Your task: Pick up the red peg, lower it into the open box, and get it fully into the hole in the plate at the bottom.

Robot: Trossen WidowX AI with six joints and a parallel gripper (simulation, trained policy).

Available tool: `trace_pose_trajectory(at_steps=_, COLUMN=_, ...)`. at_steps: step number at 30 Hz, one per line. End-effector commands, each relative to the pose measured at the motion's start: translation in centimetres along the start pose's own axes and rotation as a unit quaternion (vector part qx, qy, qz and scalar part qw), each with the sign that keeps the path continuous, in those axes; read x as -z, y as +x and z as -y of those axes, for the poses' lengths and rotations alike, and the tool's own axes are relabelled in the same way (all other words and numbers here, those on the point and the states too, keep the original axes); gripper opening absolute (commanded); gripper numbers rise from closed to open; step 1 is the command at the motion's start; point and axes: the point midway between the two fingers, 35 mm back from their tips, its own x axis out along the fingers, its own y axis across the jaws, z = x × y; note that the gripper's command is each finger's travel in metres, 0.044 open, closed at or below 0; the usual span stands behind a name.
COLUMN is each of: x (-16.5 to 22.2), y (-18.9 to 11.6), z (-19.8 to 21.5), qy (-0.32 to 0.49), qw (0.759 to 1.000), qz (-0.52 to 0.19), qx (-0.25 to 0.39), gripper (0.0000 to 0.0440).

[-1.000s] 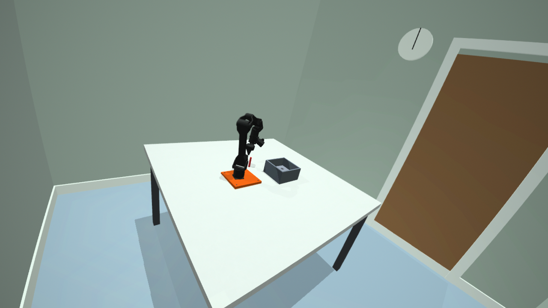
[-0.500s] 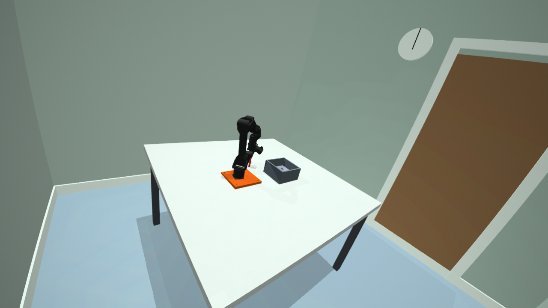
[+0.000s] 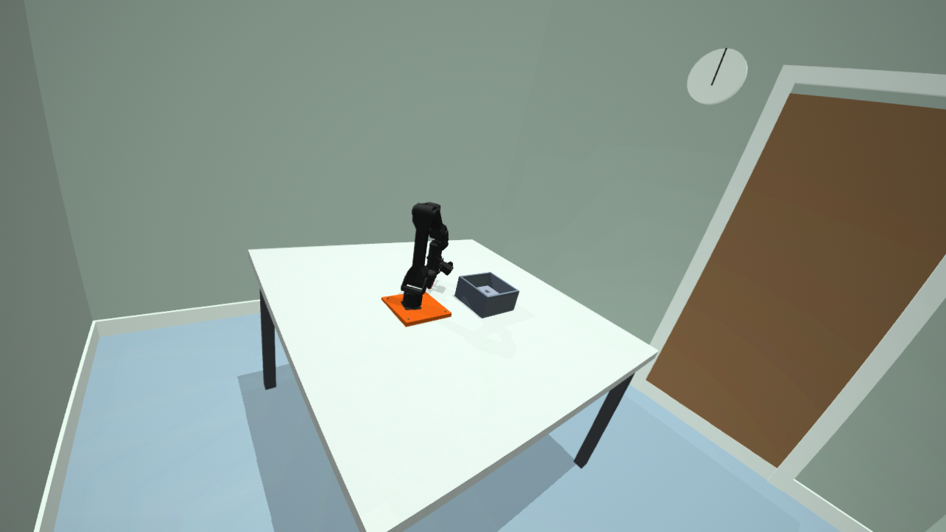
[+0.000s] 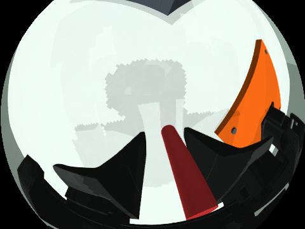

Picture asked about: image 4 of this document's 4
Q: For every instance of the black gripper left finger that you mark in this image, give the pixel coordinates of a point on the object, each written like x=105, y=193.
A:
x=119, y=179

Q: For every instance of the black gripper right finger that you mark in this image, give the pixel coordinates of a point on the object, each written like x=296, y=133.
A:
x=222, y=164

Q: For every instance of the red peg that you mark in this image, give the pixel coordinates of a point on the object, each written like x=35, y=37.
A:
x=195, y=195

